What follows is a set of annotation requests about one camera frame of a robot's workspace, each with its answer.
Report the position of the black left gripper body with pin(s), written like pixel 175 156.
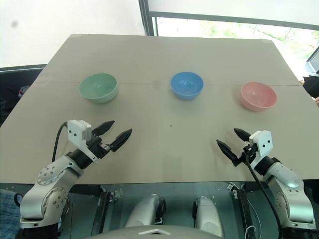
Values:
pixel 97 148

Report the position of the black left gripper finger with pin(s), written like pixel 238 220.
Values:
pixel 120 140
pixel 103 127

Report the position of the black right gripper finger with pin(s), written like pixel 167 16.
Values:
pixel 226 152
pixel 242 134

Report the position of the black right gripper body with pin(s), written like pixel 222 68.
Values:
pixel 248 152

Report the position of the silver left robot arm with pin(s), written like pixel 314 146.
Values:
pixel 49 189

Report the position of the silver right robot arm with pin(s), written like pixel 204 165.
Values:
pixel 286 189

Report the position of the green plastic bowl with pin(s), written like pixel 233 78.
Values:
pixel 98 87

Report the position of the pink-red plastic bowl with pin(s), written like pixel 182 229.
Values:
pixel 258 95

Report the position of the silver right robot leg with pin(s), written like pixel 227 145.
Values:
pixel 208 214

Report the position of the silver robot leg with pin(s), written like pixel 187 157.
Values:
pixel 208 214
pixel 145 211

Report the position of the blue plastic bowl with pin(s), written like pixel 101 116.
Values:
pixel 187 85

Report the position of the silver left robot leg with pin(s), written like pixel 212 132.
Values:
pixel 145 211

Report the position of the grey robot torso top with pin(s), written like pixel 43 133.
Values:
pixel 154 232

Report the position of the dark monitor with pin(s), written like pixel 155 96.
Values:
pixel 312 62

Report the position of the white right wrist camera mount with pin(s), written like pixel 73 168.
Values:
pixel 263 144

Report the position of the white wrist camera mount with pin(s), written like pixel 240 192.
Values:
pixel 77 135
pixel 263 144

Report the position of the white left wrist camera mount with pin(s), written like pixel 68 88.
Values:
pixel 77 135

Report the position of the black table frame bar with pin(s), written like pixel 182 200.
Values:
pixel 101 211
pixel 245 211

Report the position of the dark window frame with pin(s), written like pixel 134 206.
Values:
pixel 189 17

